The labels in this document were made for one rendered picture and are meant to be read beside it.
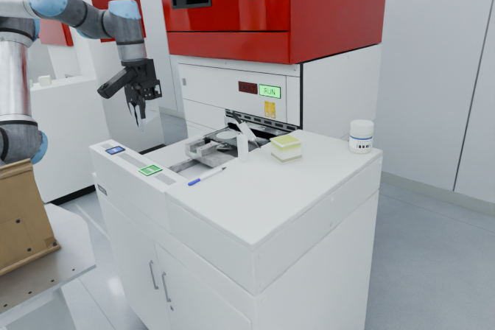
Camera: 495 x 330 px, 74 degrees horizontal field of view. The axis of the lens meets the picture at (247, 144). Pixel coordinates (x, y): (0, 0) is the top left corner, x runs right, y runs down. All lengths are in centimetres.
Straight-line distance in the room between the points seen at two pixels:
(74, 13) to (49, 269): 66
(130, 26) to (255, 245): 64
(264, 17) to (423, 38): 155
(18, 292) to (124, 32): 70
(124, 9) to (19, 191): 54
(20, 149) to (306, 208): 85
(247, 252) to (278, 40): 78
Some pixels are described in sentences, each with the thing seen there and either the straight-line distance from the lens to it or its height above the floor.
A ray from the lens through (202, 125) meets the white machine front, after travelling 181.
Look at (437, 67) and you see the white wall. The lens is 261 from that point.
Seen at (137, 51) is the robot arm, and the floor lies 133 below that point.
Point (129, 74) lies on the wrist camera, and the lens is 97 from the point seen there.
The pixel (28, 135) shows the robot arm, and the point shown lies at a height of 110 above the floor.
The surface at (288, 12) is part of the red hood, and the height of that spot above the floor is 140.
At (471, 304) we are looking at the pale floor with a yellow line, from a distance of 212.
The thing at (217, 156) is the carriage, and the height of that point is 88.
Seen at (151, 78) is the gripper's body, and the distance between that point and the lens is 101.
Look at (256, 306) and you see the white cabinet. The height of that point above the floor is 79.
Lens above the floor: 142
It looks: 22 degrees down
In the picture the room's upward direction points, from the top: 4 degrees counter-clockwise
